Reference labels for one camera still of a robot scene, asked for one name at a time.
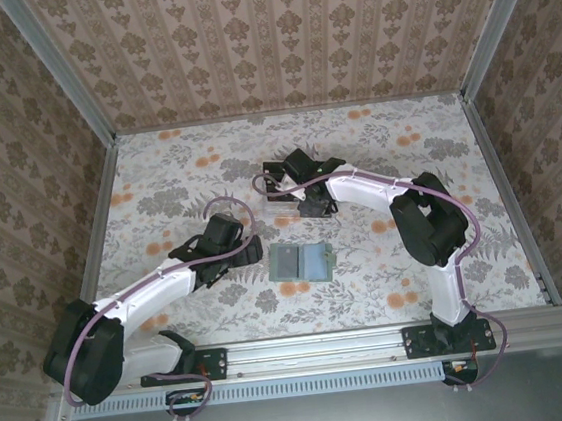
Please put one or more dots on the aluminium corner post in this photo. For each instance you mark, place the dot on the aluminium corner post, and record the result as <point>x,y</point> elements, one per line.
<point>59,68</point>
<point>497,22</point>

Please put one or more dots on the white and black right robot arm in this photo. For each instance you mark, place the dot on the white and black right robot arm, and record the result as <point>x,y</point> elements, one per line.
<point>359,192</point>

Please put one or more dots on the thin aluminium wall rail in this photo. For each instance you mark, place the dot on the thin aluminium wall rail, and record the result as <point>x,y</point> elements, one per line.
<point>301,111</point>

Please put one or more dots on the grey-green card holder wallet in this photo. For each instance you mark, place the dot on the grey-green card holder wallet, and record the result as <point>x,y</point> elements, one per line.
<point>316,262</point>

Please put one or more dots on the aluminium side rail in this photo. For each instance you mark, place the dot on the aluminium side rail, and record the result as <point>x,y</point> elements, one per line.
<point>97,240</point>
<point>510,196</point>

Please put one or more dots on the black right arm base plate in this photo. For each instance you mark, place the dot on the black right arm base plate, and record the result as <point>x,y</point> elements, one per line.
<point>415,342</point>

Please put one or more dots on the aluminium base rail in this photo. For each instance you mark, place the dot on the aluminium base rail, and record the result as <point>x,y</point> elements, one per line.
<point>316,350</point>

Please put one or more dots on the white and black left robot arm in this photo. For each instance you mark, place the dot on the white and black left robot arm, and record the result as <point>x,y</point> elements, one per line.
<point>154,294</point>

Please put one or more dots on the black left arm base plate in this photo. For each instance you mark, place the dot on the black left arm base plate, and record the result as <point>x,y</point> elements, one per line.
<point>217,365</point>

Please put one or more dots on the floral patterned table cover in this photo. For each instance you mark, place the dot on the floral patterned table cover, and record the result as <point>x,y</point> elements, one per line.
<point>180,156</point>

